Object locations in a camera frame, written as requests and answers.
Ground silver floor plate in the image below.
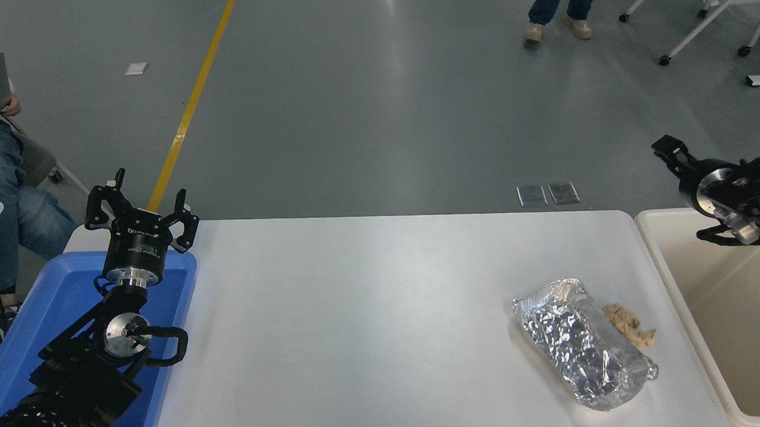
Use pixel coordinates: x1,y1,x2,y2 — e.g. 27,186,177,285
547,181,581,205
516,184,548,207

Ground seated person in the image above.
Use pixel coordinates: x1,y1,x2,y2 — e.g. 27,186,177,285
0,92,81,344

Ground blue plastic tray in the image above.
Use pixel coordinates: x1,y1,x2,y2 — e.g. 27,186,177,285
0,247,203,427

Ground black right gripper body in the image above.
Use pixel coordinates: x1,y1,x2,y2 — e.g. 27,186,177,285
680,159,719,215

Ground crumpled silver foil tray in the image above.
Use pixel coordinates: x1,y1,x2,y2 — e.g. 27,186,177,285
510,275,661,416

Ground walking person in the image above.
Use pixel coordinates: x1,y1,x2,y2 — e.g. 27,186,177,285
523,0,610,43

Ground white wheeled chair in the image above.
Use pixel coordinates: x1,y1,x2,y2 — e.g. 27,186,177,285
619,0,760,68

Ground large pale bin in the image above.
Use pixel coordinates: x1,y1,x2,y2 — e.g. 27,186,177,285
634,205,760,427

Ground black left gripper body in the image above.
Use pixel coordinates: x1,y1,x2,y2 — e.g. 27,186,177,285
101,208,178,276

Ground grey office chair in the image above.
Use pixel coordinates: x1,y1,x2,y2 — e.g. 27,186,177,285
1,113,92,199

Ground crumpled tan paper ball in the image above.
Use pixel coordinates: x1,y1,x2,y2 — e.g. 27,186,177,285
603,301,657,349

